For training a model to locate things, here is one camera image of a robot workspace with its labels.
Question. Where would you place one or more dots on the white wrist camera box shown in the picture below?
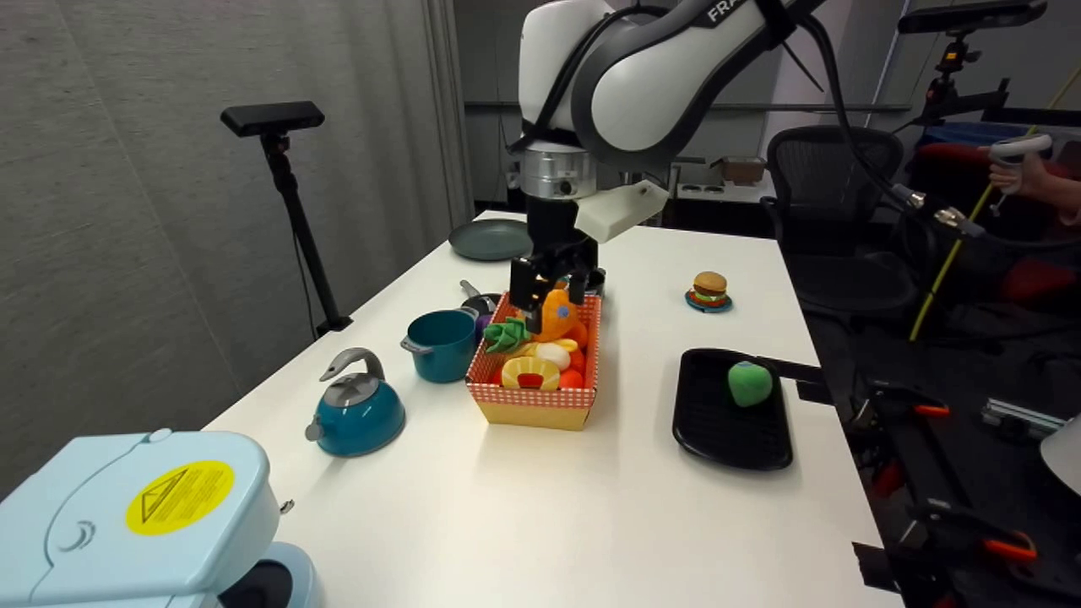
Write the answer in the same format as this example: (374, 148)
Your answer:
(612, 212)

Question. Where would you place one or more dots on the black office chair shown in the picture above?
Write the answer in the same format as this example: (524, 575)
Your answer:
(821, 212)

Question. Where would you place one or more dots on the small orange plush fruit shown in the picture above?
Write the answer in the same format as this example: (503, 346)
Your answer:
(573, 377)

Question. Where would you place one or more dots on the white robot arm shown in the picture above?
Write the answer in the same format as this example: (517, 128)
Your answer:
(612, 90)

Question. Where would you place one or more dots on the yellow plush banana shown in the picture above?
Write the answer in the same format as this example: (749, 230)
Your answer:
(533, 372)

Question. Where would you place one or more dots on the green plush vegetable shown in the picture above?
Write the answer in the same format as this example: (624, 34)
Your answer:
(508, 336)

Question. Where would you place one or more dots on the teal kettle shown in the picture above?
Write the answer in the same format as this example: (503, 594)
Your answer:
(360, 411)

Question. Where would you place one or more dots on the toy burger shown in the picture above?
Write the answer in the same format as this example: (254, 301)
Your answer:
(707, 290)

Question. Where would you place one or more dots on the red checkered paper basket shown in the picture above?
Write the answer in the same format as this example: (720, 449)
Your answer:
(533, 405)

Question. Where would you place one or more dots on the silver spoon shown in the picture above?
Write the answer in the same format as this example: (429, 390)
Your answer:
(474, 297)

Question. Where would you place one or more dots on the grey plate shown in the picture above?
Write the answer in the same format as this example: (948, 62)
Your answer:
(493, 242)

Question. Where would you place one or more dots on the black camera on tripod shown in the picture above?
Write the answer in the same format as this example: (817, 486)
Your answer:
(273, 125)

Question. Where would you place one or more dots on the black oval tray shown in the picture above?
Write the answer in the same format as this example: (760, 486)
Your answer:
(715, 427)

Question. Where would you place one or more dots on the light blue toy appliance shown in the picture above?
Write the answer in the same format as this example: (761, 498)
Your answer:
(151, 521)

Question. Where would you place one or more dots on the green plush fruit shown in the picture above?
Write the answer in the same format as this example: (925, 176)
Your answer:
(753, 384)

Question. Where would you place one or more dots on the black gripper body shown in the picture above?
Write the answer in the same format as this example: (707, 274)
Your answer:
(560, 253)

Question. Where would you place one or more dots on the teal pot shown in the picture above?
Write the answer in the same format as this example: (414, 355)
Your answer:
(441, 346)

